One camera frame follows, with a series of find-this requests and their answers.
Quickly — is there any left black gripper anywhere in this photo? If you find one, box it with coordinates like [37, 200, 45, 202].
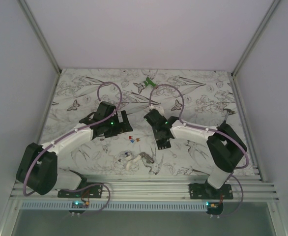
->
[104, 111, 132, 138]

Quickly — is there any black fuse box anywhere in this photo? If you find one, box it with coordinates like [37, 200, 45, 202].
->
[156, 139, 171, 150]

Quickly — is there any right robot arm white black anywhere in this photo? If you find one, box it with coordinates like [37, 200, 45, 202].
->
[144, 109, 249, 199]

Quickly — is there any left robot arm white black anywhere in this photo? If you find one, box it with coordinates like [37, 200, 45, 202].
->
[16, 102, 133, 198]

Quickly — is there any floral printed table mat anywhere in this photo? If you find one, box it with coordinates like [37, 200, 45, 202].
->
[41, 69, 245, 176]

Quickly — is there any white pipe fitting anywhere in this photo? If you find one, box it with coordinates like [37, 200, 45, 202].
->
[119, 151, 141, 171]

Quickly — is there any green spray nozzle toy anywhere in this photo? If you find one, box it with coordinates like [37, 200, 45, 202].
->
[140, 77, 156, 89]

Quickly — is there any small grey hammer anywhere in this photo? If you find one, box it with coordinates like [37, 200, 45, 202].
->
[223, 108, 235, 121]

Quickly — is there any right small circuit board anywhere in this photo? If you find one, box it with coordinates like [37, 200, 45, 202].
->
[206, 202, 223, 210]

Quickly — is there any small circuit board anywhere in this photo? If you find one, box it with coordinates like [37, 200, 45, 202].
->
[206, 202, 223, 210]
[72, 200, 89, 209]

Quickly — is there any left small circuit board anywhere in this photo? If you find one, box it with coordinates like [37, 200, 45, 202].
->
[72, 200, 89, 209]

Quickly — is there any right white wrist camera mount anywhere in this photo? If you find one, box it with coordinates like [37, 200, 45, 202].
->
[149, 105, 165, 116]

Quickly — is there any grey metal bracket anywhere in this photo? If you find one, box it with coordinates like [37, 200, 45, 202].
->
[139, 152, 155, 166]

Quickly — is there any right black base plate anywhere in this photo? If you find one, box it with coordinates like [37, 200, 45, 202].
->
[188, 183, 233, 200]

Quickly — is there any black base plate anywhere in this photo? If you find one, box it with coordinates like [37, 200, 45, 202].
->
[57, 182, 103, 199]
[188, 183, 233, 200]

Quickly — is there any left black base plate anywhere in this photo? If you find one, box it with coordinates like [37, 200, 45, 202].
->
[57, 182, 103, 199]

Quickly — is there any aluminium rail frame front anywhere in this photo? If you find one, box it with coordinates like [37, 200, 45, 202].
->
[10, 173, 280, 202]

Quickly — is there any perforated grey cable duct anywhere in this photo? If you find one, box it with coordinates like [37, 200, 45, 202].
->
[20, 200, 207, 212]

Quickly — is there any left aluminium corner post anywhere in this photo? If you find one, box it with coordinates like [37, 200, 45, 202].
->
[17, 0, 62, 74]

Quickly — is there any aluminium corner post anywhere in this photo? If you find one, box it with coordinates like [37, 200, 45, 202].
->
[231, 0, 281, 77]
[17, 0, 62, 74]

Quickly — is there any right aluminium corner post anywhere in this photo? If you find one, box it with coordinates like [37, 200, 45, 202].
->
[231, 0, 281, 77]

